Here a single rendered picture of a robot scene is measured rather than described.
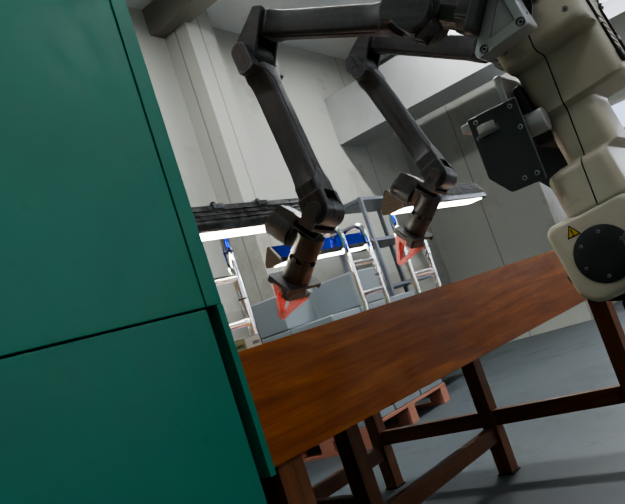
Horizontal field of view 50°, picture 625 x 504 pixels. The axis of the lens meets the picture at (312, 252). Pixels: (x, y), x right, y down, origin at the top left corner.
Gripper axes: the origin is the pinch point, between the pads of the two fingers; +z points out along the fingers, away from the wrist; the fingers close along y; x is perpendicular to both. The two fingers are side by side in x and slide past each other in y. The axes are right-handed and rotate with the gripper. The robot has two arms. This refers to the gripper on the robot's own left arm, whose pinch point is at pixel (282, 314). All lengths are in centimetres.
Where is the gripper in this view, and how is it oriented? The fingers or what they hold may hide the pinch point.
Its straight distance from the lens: 142.6
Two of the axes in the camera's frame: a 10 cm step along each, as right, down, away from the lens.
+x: 7.0, 5.0, -5.1
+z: -3.2, 8.6, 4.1
